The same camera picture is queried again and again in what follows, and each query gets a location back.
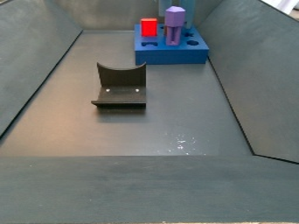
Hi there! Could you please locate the blue foam shape board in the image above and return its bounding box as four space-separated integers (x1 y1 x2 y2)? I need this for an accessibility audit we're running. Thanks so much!
135 24 210 65

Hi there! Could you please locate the black curved holder stand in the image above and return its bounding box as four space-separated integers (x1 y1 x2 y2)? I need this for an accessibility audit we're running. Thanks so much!
91 64 146 107

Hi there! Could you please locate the red rectangular block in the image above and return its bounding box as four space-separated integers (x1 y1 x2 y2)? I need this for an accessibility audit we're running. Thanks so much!
141 17 158 37

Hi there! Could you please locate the purple hexagonal peg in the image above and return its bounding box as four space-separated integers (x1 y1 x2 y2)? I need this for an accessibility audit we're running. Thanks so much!
165 6 186 46

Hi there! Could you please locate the light blue back peg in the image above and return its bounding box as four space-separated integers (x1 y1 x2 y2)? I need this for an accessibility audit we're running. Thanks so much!
159 0 173 17

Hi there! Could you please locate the light blue tall peg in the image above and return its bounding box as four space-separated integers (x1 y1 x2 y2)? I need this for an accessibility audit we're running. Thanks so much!
181 0 195 29

